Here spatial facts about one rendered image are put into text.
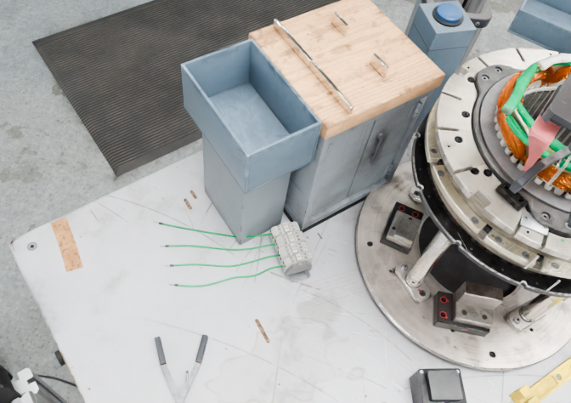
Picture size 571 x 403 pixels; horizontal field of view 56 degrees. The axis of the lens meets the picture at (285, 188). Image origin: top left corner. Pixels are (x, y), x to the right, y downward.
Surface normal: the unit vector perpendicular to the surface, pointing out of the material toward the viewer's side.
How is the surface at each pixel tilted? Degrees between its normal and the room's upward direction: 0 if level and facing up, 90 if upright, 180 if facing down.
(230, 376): 0
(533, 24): 90
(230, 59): 90
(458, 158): 0
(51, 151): 0
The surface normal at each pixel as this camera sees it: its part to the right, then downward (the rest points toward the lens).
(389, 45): 0.10, -0.54
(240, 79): 0.54, 0.74
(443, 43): 0.26, 0.83
